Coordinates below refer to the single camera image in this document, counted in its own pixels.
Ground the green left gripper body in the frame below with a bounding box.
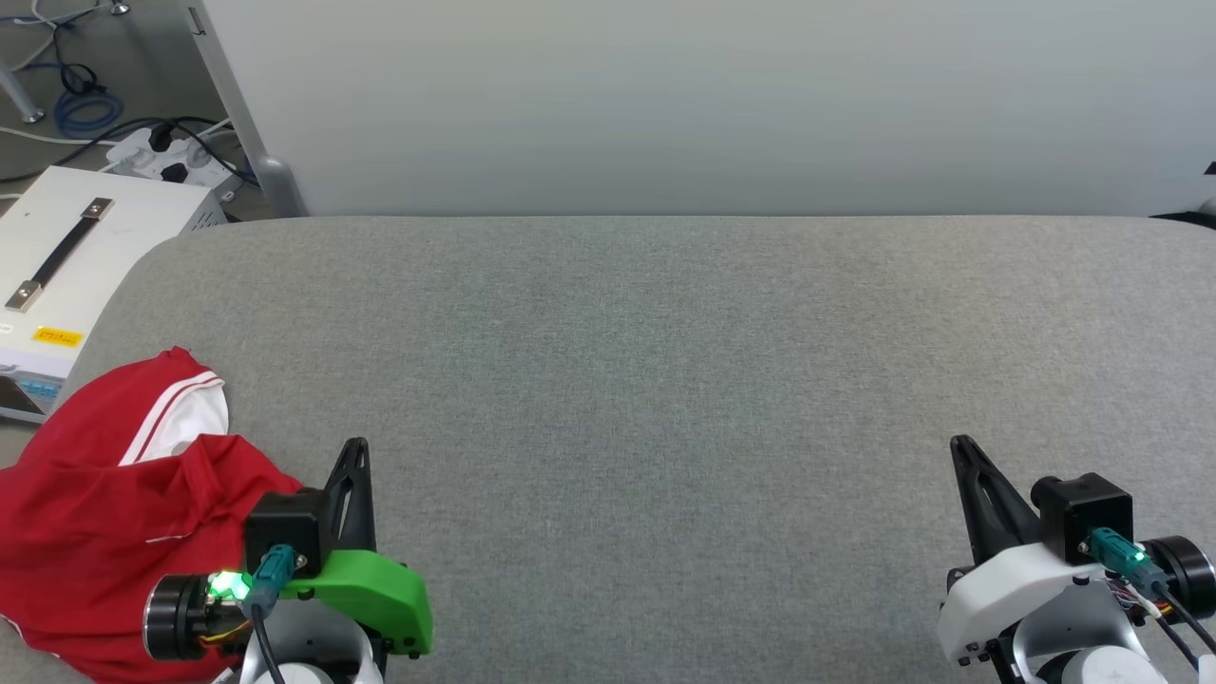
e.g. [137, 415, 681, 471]
[142, 548, 435, 662]

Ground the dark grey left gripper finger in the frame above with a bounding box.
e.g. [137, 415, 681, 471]
[322, 438, 359, 554]
[347, 438, 376, 554]

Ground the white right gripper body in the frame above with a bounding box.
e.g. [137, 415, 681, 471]
[936, 535, 1216, 668]

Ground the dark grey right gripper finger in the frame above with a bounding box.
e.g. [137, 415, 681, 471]
[959, 435, 1042, 563]
[950, 435, 997, 567]

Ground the red and white garment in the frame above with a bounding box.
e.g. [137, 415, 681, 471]
[0, 347, 305, 684]

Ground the black and white device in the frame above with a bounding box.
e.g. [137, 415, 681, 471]
[1148, 160, 1216, 231]

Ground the white power strip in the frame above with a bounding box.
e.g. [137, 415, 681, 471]
[104, 126, 245, 194]

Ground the white partition panel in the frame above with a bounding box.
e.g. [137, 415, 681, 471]
[198, 0, 1216, 219]

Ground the grey metal table leg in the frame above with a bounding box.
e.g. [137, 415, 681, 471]
[0, 65, 46, 125]

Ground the black cable with teal plug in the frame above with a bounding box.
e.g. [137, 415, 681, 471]
[1081, 527, 1216, 658]
[247, 543, 310, 684]

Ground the white box with black handle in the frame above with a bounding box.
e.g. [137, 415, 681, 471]
[0, 166, 229, 425]

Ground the grey metal partition post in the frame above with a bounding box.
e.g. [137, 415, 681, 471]
[179, 0, 308, 219]

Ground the blue coiled cable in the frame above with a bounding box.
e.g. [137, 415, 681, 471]
[52, 85, 125, 140]

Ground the black coiled cable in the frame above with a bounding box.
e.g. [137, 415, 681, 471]
[52, 19, 107, 96]

